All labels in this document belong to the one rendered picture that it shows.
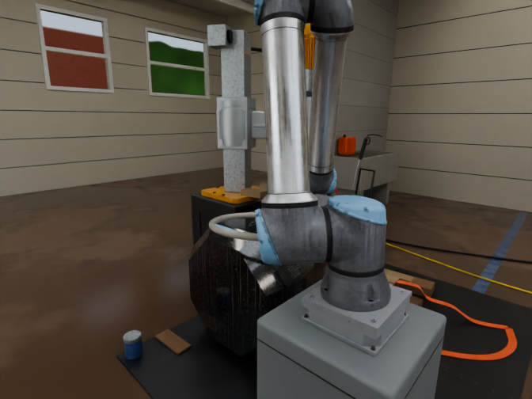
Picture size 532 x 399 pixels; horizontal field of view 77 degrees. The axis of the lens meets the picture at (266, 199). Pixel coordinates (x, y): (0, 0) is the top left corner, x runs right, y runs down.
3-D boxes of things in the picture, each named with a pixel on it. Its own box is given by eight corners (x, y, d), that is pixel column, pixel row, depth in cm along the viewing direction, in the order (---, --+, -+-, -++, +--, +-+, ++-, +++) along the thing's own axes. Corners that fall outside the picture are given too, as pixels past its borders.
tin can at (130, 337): (123, 352, 201) (120, 333, 198) (139, 346, 207) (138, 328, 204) (127, 362, 193) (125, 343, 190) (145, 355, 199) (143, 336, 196)
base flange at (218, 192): (199, 194, 293) (198, 189, 292) (240, 186, 327) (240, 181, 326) (235, 204, 260) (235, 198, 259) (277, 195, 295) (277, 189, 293)
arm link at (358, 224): (394, 271, 84) (397, 203, 80) (327, 275, 84) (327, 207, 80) (373, 248, 99) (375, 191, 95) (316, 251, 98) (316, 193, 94)
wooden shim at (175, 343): (154, 337, 215) (154, 336, 214) (168, 330, 222) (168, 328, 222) (177, 355, 199) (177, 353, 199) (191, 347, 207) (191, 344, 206)
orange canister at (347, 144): (333, 156, 518) (335, 134, 510) (349, 153, 554) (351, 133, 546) (346, 157, 504) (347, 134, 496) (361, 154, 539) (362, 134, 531)
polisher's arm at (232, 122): (210, 140, 269) (210, 108, 263) (224, 138, 302) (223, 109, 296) (302, 142, 256) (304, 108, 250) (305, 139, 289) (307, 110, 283)
